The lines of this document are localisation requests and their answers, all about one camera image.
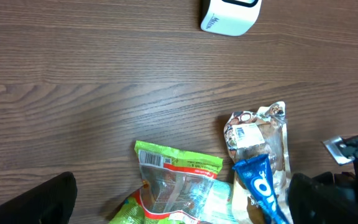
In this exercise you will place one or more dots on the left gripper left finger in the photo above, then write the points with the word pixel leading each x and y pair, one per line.
pixel 50 202

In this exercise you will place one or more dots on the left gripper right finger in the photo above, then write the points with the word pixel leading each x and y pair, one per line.
pixel 312 202

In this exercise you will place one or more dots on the blue oreo packet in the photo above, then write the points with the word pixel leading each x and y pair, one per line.
pixel 256 174

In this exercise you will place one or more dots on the beige cookie bag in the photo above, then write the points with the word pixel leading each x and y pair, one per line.
pixel 257 143

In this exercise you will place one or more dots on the teal snack packet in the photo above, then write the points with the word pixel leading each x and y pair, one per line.
pixel 218 206

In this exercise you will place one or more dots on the green snack bag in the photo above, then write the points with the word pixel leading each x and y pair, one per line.
pixel 175 186

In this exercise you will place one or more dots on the white barcode scanner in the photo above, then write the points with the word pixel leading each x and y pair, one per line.
pixel 229 17

